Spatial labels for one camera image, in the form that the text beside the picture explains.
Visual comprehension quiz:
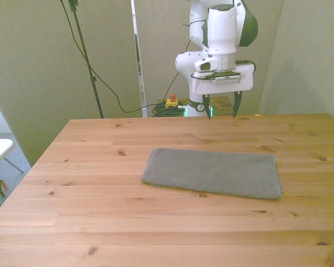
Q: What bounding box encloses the dark tripod stand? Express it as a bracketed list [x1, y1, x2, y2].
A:
[67, 0, 105, 119]

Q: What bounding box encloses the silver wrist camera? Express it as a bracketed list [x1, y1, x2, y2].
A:
[203, 72, 245, 85]

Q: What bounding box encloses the yellow emergency stop button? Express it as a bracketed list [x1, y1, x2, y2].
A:
[164, 93, 182, 110]

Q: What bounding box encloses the thin black cable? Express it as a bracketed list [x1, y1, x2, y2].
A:
[58, 0, 168, 114]

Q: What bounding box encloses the coiled black cable bundle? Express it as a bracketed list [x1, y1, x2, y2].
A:
[151, 103, 188, 118]

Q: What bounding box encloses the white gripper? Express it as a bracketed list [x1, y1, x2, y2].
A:
[190, 64, 254, 121]

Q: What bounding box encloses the grey towel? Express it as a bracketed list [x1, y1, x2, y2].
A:
[140, 147, 283, 200]

